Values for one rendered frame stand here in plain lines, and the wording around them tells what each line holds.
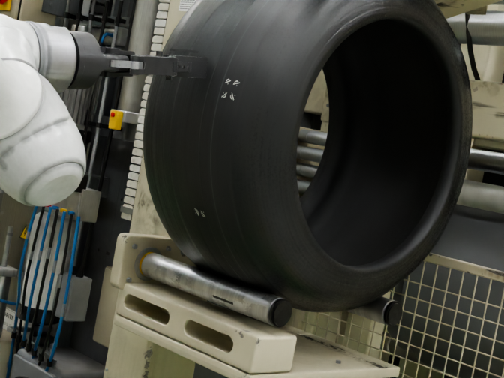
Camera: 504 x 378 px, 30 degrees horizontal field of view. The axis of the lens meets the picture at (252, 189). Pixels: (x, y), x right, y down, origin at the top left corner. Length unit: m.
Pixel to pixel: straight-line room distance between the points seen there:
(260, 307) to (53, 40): 0.52
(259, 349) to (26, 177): 0.55
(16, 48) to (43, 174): 0.19
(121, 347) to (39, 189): 0.86
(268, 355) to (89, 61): 0.52
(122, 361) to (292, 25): 0.78
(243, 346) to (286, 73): 0.42
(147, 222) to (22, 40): 0.71
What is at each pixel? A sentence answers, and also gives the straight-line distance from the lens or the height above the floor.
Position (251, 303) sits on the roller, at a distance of 1.46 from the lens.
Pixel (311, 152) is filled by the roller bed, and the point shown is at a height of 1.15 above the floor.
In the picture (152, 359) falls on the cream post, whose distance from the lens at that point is 1.79.
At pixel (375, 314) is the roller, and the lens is 1.66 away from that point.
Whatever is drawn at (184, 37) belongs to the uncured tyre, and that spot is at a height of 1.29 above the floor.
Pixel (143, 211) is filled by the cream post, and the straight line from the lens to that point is 1.81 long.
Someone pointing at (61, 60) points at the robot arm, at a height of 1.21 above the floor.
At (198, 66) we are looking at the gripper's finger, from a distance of 1.38.
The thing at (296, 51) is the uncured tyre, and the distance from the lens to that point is 1.36.
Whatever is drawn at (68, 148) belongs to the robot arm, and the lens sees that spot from 1.02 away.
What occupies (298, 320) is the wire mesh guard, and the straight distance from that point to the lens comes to 2.05.
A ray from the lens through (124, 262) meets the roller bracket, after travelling 1.67.
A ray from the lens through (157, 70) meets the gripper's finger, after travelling 1.29.
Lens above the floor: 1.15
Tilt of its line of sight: 3 degrees down
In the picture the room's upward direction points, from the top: 10 degrees clockwise
